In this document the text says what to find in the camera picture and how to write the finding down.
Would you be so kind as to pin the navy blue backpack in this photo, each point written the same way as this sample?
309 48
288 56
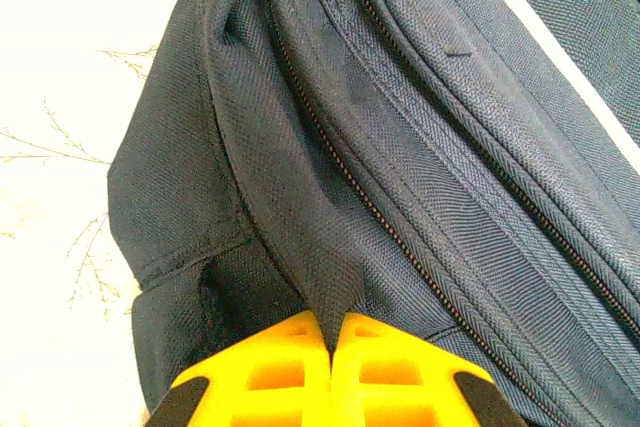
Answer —
400 147

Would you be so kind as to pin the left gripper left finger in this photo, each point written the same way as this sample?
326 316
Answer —
260 387

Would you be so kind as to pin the floral tablecloth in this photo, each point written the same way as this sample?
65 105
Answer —
50 97

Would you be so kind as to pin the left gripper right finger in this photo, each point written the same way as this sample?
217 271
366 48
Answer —
400 387

